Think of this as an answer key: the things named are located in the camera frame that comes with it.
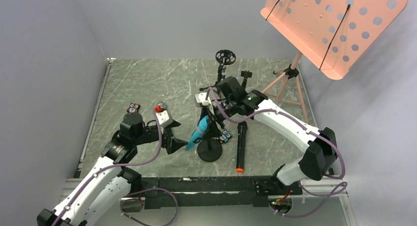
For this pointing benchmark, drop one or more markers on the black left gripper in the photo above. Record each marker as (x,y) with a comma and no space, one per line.
(169,139)

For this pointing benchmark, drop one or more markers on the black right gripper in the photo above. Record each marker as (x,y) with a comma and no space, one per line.
(211,117)

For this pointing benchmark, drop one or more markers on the blue toy microphone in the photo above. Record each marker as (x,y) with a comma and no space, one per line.
(198,133)

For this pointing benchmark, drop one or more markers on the black round-base mic stand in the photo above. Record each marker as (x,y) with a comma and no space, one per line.
(209,149)

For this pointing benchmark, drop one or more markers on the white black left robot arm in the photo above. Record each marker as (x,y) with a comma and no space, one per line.
(112,176)

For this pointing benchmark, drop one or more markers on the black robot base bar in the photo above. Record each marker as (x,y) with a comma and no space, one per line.
(256,191)

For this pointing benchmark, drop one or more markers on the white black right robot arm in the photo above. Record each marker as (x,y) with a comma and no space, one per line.
(317,145)

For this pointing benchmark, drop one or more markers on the black round-base phone stand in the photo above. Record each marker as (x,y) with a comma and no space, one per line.
(246,75)

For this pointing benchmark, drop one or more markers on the pink music stand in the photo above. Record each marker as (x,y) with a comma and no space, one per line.
(358,51)

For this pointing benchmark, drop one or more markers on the blue owl toy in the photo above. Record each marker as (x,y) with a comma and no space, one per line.
(225,136)

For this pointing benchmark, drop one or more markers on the black microphone orange end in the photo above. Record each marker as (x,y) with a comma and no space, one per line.
(242,129)

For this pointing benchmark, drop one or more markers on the red brown owl toy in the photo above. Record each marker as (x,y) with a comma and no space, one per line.
(133,108)

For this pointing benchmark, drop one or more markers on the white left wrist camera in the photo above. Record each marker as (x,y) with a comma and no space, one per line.
(164,116)

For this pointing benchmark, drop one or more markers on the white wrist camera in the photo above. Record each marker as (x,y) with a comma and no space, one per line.
(164,116)
(203,100)

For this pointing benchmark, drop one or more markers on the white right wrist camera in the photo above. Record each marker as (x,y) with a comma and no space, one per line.
(203,100)

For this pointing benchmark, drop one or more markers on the black tripod shock mount stand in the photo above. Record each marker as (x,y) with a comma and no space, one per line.
(224,58)

